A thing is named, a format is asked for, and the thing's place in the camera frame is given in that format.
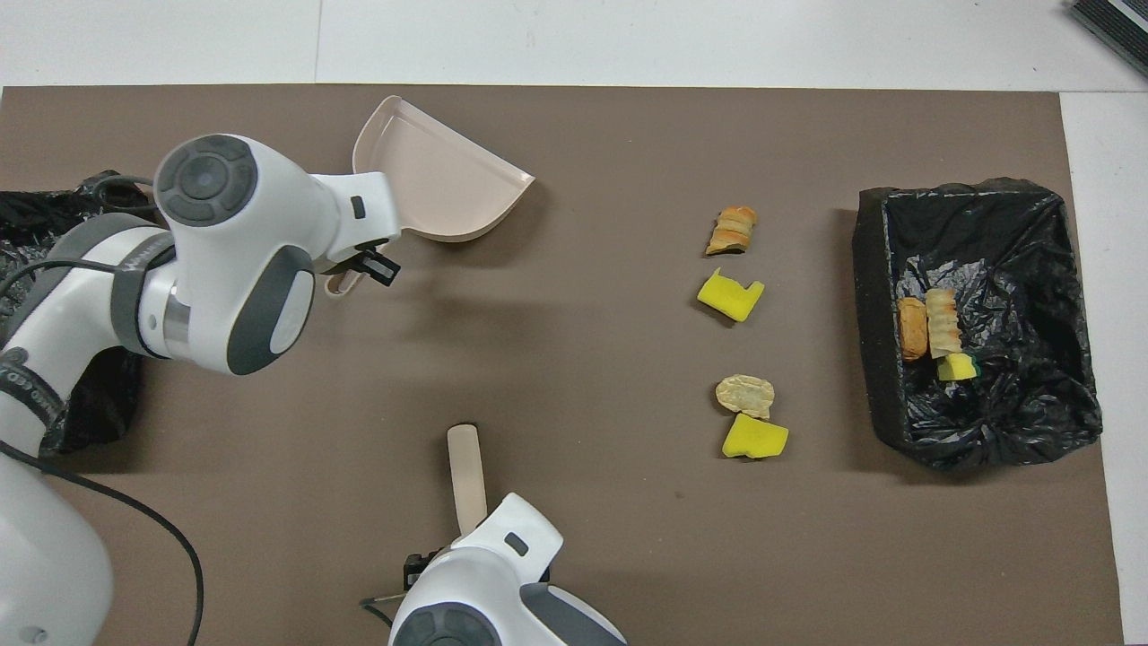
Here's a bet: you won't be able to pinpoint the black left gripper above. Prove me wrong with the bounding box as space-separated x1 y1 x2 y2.
318 238 402 288

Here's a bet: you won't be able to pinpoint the beige brush black bristles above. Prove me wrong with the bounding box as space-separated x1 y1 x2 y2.
447 424 490 539

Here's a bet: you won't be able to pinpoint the beige plastic dustpan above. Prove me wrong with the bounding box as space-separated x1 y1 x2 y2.
325 95 536 300

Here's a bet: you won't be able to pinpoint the notched yellow sponge piece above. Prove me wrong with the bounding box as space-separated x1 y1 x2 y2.
697 266 766 324

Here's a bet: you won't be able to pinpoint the orange striped croissant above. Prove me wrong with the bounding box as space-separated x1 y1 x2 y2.
706 205 759 257

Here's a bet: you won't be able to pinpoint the yellow sponge wedge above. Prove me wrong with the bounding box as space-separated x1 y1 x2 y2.
722 413 790 460

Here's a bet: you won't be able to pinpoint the pale round pastry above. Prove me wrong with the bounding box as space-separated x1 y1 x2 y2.
715 374 775 420

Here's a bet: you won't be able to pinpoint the golden oval bread roll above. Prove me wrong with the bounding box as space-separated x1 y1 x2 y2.
897 298 929 363

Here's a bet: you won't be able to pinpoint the pale ridged bread slice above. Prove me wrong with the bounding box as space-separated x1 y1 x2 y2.
926 288 963 361

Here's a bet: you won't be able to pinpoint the black bag lined bin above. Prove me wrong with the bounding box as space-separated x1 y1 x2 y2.
852 178 1104 472
0 169 158 457

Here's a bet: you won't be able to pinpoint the brown table mat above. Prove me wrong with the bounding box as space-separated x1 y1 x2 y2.
0 85 1126 646

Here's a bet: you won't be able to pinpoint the dark grey striped object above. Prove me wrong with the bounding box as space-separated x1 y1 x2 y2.
1065 0 1148 77

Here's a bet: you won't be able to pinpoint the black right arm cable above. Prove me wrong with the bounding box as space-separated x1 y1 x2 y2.
361 589 409 629

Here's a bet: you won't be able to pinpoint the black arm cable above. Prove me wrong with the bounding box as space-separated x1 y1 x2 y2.
0 175 205 646
361 589 409 629

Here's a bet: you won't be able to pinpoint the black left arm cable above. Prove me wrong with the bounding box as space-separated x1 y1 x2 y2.
0 175 205 646

